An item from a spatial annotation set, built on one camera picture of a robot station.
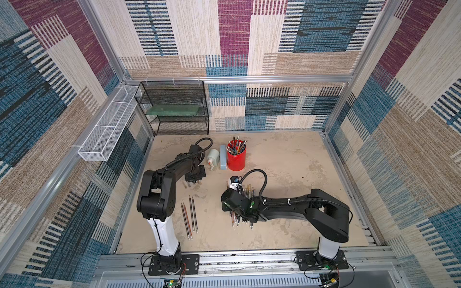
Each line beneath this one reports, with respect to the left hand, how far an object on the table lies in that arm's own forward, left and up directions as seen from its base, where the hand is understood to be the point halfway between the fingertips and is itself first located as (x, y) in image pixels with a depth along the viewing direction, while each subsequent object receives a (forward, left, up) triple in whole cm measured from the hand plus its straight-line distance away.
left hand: (200, 176), depth 99 cm
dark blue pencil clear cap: (-6, -25, -2) cm, 26 cm away
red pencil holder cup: (+8, -20, +11) cm, 24 cm away
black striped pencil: (-23, +5, -2) cm, 24 cm away
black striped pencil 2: (-20, +2, -2) cm, 20 cm away
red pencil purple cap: (-9, -24, -1) cm, 25 cm away
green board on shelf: (+28, +17, +24) cm, 40 cm away
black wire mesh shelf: (+38, +14, +28) cm, 49 cm away
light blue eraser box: (+8, -13, +5) cm, 16 cm away
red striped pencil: (-31, +1, -1) cm, 31 cm away
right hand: (-14, -15, +3) cm, 21 cm away
